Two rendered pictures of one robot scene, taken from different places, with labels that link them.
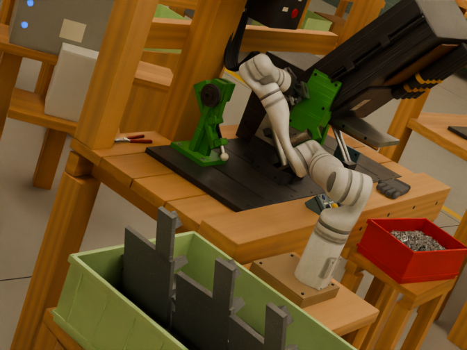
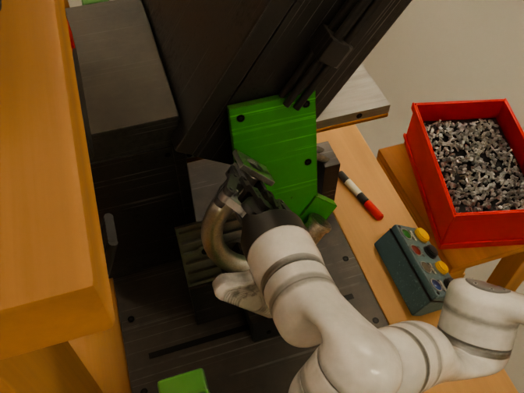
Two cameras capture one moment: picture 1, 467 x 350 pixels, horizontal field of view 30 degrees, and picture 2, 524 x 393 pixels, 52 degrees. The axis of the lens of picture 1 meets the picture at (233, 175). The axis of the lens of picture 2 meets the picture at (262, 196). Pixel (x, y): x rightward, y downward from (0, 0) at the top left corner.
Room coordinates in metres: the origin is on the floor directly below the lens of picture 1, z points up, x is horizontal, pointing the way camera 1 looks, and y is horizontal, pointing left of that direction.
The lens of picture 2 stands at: (2.57, 0.21, 1.72)
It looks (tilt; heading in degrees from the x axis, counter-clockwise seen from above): 52 degrees down; 311
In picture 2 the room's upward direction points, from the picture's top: straight up
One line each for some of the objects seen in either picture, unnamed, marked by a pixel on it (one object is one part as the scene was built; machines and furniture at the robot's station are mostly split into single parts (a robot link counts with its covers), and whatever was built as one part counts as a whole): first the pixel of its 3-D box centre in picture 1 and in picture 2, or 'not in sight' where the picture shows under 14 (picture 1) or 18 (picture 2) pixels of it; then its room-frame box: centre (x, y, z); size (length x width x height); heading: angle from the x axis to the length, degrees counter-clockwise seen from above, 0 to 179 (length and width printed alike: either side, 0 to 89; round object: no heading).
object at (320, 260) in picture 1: (322, 252); not in sight; (2.16, -0.30, 0.97); 0.09 x 0.09 x 0.17; 63
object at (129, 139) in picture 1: (130, 139); not in sight; (2.69, 0.36, 0.89); 0.16 x 0.05 x 0.01; 147
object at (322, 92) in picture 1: (318, 103); (269, 150); (2.90, -0.18, 1.17); 0.13 x 0.12 x 0.20; 149
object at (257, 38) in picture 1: (242, 38); not in sight; (3.19, 0.15, 1.23); 1.30 x 0.05 x 0.09; 149
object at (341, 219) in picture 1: (345, 201); not in sight; (2.16, -0.30, 1.13); 0.09 x 0.09 x 0.17; 13
